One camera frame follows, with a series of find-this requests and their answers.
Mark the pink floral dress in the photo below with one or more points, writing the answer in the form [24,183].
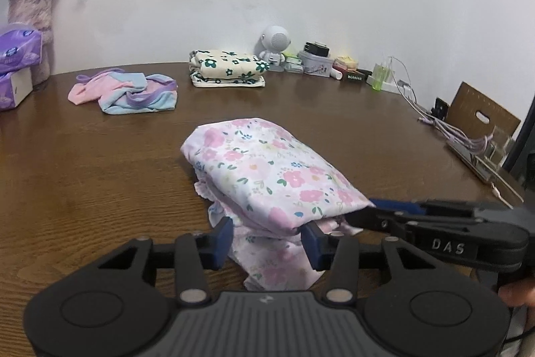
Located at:
[271,173]

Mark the clear acrylic organiser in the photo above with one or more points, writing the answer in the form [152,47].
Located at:
[485,160]

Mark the purple tissue pack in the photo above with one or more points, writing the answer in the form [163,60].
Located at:
[19,51]
[14,89]

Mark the dark tall panel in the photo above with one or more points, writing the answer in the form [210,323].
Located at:
[522,135]

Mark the white small tube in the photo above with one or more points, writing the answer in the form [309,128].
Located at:
[337,75]

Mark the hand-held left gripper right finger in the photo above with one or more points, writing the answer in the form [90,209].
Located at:
[311,244]

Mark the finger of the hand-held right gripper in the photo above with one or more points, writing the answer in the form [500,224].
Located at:
[372,221]
[401,205]

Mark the black charger block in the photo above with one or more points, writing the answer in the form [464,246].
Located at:
[316,48]

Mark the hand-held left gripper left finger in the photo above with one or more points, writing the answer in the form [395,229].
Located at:
[223,242]

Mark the brown cardboard panel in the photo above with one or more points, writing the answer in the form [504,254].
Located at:
[480,110]

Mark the black phone clip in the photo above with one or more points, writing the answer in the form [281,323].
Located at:
[439,109]

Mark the green liquid bottle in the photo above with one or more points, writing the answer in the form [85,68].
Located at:
[380,79]

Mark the pink blue purple garment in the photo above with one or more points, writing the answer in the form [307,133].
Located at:
[121,93]

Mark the fuzzy pink vase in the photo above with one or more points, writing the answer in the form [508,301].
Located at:
[31,10]

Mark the person's right hand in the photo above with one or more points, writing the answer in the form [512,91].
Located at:
[520,294]

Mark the white power strip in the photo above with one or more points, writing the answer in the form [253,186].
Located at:
[397,88]

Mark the pale yellow small case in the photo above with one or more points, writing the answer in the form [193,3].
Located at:
[346,63]

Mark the folded cream floral cloth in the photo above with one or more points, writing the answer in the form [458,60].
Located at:
[228,68]

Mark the black labelled box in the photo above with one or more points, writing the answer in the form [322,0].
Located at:
[358,76]

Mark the green white small boxes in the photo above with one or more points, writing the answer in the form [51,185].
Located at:
[292,62]

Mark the white round robot speaker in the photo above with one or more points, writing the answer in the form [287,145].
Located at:
[276,39]

